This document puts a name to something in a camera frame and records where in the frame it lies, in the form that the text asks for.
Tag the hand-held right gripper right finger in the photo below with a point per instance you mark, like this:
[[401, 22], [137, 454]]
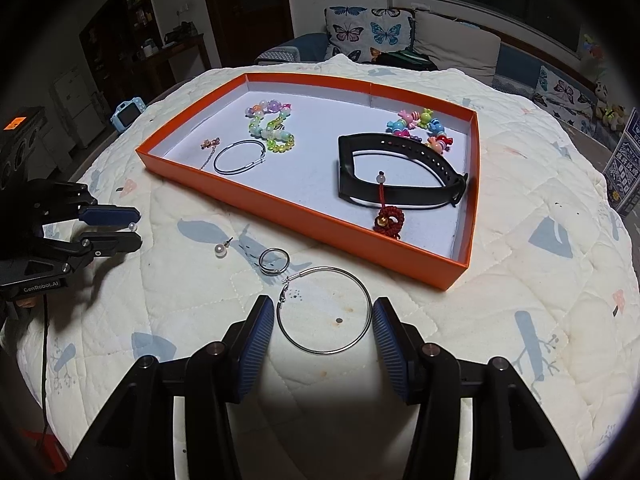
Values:
[[392, 355]]

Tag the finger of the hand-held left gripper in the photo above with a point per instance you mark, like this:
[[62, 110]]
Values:
[[110, 215], [115, 246]]

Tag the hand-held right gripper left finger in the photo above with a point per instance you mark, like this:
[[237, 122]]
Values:
[[255, 350]]

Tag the silver hoop earring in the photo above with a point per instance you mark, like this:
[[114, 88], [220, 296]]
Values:
[[235, 175], [325, 353]]

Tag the orange box tray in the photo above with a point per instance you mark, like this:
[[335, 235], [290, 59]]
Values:
[[300, 195]]

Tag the black wristband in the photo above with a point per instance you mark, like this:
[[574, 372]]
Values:
[[345, 175]]

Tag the white cabinet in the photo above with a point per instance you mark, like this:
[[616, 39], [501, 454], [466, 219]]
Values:
[[75, 105]]

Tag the dark wooden side table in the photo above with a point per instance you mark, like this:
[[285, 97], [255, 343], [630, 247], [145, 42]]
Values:
[[180, 52]]

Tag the dark wooden door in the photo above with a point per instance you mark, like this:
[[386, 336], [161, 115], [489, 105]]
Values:
[[250, 10]]

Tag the black backpack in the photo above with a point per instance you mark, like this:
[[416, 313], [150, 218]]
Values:
[[405, 59]]

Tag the blue white printed box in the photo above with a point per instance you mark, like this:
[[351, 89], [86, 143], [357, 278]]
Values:
[[625, 170]]

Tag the large butterfly print pillow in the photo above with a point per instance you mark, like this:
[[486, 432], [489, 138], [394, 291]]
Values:
[[360, 30]]

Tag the small butterfly print pillow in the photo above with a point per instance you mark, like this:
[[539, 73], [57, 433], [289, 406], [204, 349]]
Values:
[[565, 92]]

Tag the beige pillow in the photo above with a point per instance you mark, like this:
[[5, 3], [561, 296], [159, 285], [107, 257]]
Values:
[[460, 45]]

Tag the blue sofa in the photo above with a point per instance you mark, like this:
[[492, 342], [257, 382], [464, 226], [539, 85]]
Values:
[[515, 60]]

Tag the plush toys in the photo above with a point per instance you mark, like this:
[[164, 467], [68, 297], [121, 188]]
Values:
[[612, 110]]

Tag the colourful pinwheel toy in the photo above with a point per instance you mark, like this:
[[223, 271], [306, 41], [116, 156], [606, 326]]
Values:
[[594, 49]]

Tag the blue toy camera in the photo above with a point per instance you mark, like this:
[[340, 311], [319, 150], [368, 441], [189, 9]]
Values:
[[125, 116]]

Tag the dark wall shelf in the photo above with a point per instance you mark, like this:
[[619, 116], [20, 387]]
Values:
[[135, 10]]

